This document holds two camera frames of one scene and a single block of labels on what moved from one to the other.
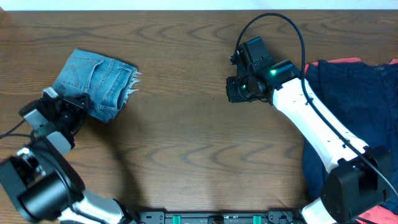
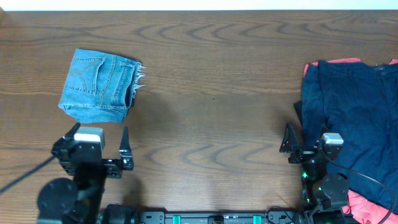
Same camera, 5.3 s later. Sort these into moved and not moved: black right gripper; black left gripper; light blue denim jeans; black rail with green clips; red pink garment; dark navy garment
Moved: light blue denim jeans; black left gripper; black right gripper
Not moved: dark navy garment; black rail with green clips; red pink garment
